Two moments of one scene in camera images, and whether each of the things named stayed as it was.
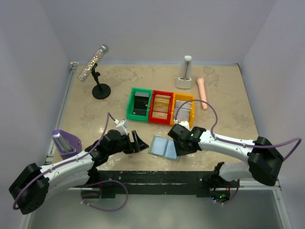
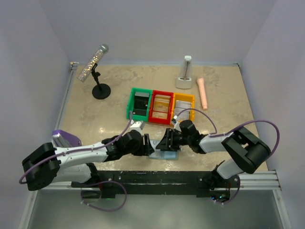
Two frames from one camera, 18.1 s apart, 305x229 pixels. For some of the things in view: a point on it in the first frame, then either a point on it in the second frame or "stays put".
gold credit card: [159, 115] stays put
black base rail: [202, 183] stays put
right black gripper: [180, 150] -> [167, 144]
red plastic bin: [163, 121] stays put
